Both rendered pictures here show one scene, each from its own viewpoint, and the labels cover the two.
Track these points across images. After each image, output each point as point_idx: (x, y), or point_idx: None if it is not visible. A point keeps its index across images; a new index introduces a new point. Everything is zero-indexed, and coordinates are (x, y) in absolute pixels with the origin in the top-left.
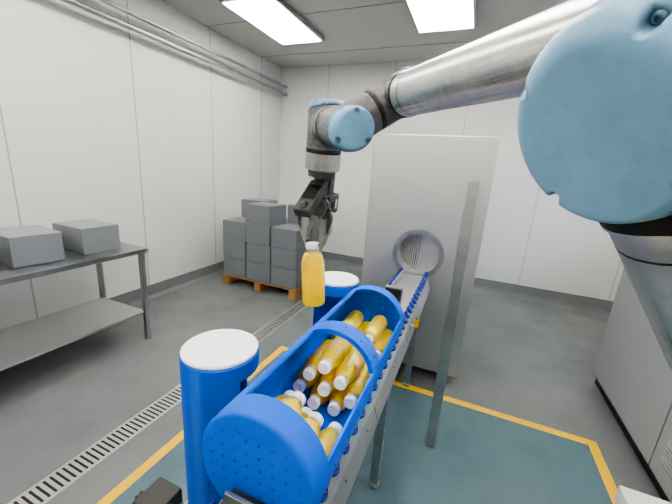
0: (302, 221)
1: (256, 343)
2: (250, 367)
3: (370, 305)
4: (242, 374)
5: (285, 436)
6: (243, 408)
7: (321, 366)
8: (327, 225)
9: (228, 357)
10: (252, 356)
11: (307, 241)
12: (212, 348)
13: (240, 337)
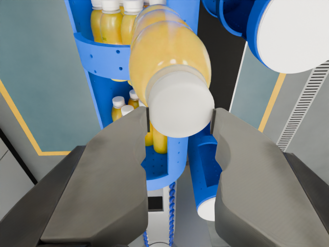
0: (292, 191)
1: (263, 56)
2: (252, 20)
3: (151, 166)
4: (257, 4)
5: None
6: None
7: (135, 0)
8: (47, 195)
9: (289, 7)
10: (257, 30)
11: (211, 118)
12: (320, 14)
13: (289, 58)
